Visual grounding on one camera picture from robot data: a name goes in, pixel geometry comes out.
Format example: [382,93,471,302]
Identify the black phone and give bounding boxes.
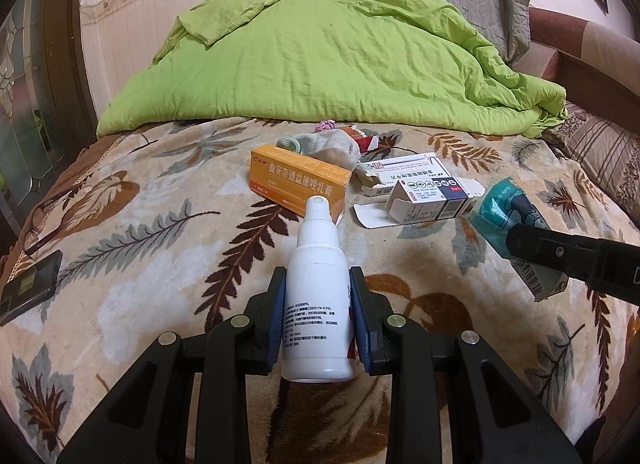
[0,249,64,327]

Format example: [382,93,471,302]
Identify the wooden glass-panel door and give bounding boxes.
[0,0,98,255]

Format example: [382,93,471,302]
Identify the brown and tan folded blanket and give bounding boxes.
[515,7,640,110]

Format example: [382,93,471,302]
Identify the white spray bottle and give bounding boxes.
[280,195,357,385]

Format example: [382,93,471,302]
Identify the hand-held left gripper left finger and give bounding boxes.
[57,267,288,464]

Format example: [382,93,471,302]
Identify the red and white cigarette pack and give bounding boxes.
[350,125,382,154]

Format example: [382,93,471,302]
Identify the beige leaf-print blanket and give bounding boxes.
[0,117,640,464]

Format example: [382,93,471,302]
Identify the green quilt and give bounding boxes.
[96,0,568,139]

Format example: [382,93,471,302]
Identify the orange medicine box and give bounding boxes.
[248,144,353,218]

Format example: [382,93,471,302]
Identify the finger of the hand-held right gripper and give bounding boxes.
[505,223,601,286]

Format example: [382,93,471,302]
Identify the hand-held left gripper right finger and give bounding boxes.
[348,265,583,464]

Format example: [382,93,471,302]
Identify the teal snack wrapper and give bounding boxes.
[467,180,568,302]

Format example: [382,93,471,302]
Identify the white and blue medicine box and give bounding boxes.
[353,177,486,229]

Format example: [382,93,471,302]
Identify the eyeglasses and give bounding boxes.
[20,189,66,255]

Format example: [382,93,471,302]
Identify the brown striped pillow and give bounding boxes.
[542,102,640,225]

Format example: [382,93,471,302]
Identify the white sock with green toe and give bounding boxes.
[276,125,362,170]

